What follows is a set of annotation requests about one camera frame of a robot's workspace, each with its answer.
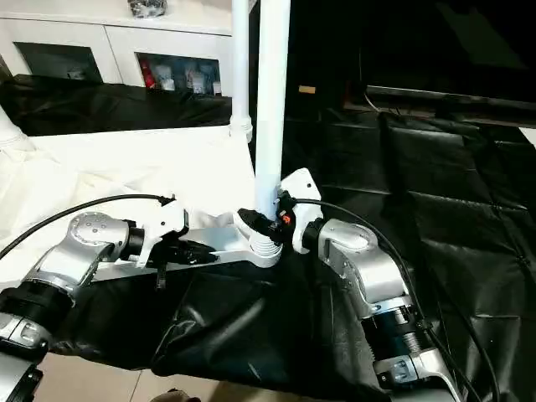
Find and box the white plastic table top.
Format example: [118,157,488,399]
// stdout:
[0,124,287,282]

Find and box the white plastic table leg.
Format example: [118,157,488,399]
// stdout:
[228,0,255,142]
[250,0,293,257]
[0,107,36,153]

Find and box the black robot left foot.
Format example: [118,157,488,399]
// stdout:
[163,390,204,402]

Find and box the black mat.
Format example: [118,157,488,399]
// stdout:
[0,74,536,399]

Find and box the large black furniture piece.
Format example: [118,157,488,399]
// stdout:
[285,0,536,110]

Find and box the white cabinet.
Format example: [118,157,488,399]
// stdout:
[0,0,237,91]

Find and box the dark glass bowl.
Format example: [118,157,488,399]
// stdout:
[127,0,169,20]

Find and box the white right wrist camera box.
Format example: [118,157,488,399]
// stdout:
[280,167,324,254]

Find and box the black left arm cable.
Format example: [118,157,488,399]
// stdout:
[0,193,178,262]

